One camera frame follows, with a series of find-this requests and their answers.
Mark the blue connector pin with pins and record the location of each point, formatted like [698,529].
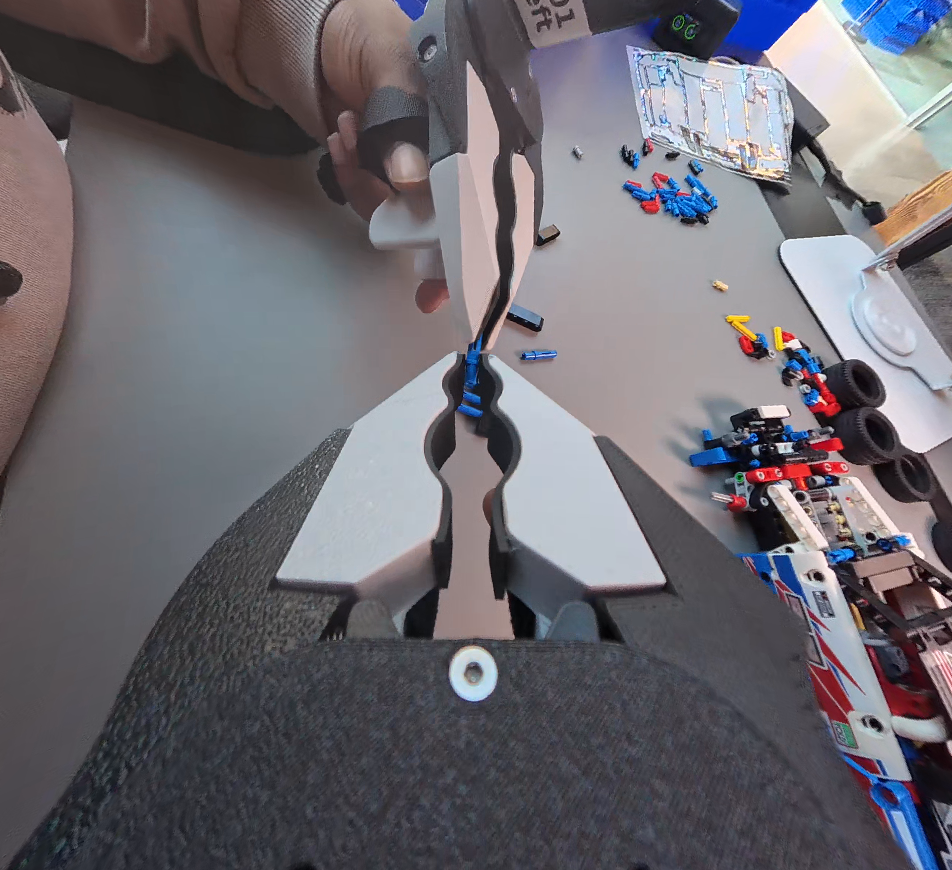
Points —
[538,355]

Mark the small black box device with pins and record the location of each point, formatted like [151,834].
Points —
[692,25]

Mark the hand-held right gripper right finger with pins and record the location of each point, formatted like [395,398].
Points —
[580,513]

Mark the silver sticker sheet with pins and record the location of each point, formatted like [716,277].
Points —
[706,111]

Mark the person's left hand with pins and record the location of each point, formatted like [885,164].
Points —
[364,51]

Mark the black toy tyre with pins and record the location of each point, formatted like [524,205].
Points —
[840,394]
[943,542]
[892,487]
[848,446]

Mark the toy brick race car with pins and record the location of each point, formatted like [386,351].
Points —
[818,513]

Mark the long black brick beam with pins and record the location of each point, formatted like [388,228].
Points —
[524,319]

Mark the short black brick beam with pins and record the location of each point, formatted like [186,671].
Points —
[548,235]

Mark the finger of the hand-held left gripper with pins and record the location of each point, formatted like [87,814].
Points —
[529,215]
[468,230]

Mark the person's right hand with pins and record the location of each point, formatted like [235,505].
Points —
[489,505]

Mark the grey desk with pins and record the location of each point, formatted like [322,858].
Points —
[223,290]

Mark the person's torso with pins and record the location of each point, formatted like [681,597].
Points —
[30,252]

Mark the black beam with blue pins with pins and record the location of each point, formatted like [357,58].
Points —
[470,379]

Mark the wooden table leg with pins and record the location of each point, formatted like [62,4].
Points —
[922,204]

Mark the black chair armrest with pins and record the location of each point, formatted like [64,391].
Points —
[186,111]

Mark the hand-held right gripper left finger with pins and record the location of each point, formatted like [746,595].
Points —
[372,505]

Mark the pile of mixed coloured pieces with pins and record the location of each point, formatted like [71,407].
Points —
[807,371]

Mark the pile of blue red pins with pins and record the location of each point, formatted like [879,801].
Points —
[673,197]

